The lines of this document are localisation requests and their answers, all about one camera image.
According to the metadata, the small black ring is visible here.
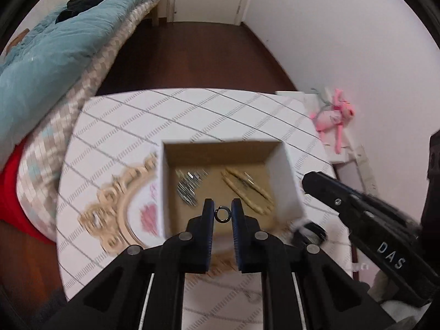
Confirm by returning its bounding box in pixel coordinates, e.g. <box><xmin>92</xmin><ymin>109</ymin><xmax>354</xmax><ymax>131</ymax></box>
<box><xmin>214</xmin><ymin>206</ymin><xmax>231</xmax><ymax>224</ymax></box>

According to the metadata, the white power strip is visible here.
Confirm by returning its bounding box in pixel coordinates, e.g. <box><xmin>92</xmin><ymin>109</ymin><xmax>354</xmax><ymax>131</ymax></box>
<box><xmin>354</xmin><ymin>145</ymin><xmax>380</xmax><ymax>197</ymax></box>

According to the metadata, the white cardboard box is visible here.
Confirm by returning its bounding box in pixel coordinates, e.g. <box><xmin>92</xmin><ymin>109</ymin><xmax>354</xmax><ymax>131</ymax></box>
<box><xmin>158</xmin><ymin>140</ymin><xmax>305</xmax><ymax>237</ymax></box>

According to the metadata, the pink panther plush toy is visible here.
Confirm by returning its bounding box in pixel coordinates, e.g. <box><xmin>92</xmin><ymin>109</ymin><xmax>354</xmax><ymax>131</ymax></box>
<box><xmin>310</xmin><ymin>89</ymin><xmax>355</xmax><ymax>154</ymax></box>

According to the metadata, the white patterned tablecloth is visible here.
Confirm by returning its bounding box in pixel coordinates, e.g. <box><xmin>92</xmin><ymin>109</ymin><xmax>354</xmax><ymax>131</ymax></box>
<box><xmin>56</xmin><ymin>89</ymin><xmax>351</xmax><ymax>329</ymax></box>

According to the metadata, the checkered grey white blanket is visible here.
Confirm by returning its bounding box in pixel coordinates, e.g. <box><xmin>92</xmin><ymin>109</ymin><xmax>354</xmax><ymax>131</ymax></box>
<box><xmin>16</xmin><ymin>0</ymin><xmax>160</xmax><ymax>241</ymax></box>

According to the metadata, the red sheet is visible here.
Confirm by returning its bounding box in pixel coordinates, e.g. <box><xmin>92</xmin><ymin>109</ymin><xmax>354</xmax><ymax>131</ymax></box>
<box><xmin>0</xmin><ymin>138</ymin><xmax>55</xmax><ymax>246</ymax></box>

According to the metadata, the teal quilt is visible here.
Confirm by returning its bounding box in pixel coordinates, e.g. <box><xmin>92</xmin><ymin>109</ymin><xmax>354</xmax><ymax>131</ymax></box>
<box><xmin>1</xmin><ymin>0</ymin><xmax>148</xmax><ymax>164</ymax></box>

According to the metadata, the brown object behind quilt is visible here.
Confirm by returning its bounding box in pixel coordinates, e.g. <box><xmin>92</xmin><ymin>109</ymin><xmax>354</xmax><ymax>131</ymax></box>
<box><xmin>5</xmin><ymin>28</ymin><xmax>30</xmax><ymax>55</ymax></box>

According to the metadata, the wooden bead bracelet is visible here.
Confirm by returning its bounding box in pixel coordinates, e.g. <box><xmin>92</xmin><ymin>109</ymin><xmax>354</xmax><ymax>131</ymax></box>
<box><xmin>219</xmin><ymin>167</ymin><xmax>276</xmax><ymax>215</ymax></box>

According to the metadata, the silver chain necklace in box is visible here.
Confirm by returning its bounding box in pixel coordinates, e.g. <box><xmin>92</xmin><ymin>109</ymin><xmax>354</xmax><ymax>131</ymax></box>
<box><xmin>174</xmin><ymin>167</ymin><xmax>210</xmax><ymax>208</ymax></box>

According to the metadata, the wooden bed frame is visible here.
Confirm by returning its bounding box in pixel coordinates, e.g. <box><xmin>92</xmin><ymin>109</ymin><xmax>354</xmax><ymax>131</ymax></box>
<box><xmin>149</xmin><ymin>4</ymin><xmax>160</xmax><ymax>27</ymax></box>

